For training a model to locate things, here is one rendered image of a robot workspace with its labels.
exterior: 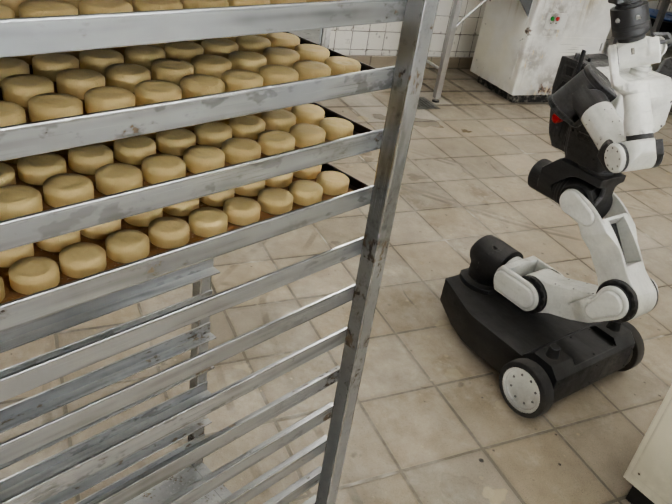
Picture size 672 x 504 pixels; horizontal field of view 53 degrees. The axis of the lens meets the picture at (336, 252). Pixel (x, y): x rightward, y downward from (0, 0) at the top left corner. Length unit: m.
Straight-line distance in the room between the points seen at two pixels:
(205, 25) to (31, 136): 0.20
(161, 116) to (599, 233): 1.78
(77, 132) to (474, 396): 1.98
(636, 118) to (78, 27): 1.49
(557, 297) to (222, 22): 1.94
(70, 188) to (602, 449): 2.05
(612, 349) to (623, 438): 0.31
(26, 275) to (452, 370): 1.96
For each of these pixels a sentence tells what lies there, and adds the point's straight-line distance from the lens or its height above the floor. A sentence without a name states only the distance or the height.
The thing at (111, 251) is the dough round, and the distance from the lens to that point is 0.82.
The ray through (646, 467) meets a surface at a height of 0.18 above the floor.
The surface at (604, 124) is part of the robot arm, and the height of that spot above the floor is 1.04.
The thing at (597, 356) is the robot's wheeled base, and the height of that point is 0.19.
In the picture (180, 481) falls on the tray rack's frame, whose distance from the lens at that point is 1.85.
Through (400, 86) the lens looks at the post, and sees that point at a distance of 0.94.
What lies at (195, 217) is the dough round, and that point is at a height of 1.15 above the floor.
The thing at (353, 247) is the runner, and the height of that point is 1.06.
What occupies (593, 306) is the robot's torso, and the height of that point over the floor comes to 0.41.
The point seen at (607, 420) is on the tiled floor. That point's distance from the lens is 2.60.
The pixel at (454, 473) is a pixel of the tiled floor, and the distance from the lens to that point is 2.19.
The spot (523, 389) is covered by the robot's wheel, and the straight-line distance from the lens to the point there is 2.41.
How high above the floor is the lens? 1.58
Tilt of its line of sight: 31 degrees down
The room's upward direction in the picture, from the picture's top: 9 degrees clockwise
